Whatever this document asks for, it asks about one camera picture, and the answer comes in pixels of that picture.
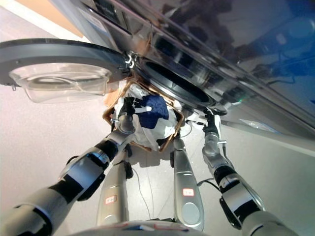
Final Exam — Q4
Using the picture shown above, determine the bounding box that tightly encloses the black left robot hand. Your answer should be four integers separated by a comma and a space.
118, 96, 153, 119

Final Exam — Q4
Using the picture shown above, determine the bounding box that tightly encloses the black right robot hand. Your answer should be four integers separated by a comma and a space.
194, 109, 221, 135

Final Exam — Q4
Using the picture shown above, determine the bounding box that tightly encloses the dark blue garment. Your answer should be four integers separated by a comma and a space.
134, 95, 169, 129

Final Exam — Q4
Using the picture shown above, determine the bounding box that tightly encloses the white garment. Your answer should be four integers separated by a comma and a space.
114, 85, 182, 151

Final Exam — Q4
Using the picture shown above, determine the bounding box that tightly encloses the brown woven laundry basket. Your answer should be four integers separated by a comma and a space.
102, 78, 185, 153

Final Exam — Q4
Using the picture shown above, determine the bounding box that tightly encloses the dark grey washing machine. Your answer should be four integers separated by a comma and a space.
49, 0, 315, 146

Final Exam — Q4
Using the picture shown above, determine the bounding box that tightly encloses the blue white energy sticker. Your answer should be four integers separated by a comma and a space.
240, 118, 281, 135

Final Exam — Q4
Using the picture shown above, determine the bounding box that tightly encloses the silver right robot leg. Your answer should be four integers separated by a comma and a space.
169, 137, 206, 232

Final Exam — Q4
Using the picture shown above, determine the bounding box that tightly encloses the silver robot leg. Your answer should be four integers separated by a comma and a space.
95, 145, 134, 227
169, 137, 206, 232

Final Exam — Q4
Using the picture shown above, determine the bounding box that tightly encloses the round glass washer door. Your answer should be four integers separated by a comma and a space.
0, 38, 135, 104

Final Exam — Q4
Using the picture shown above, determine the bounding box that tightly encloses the silver left robot leg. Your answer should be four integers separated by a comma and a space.
95, 145, 134, 227

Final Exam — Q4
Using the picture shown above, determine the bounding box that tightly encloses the grey robot torso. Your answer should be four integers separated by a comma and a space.
66, 219, 205, 236

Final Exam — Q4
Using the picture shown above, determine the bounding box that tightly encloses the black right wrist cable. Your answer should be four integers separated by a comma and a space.
196, 178, 220, 192

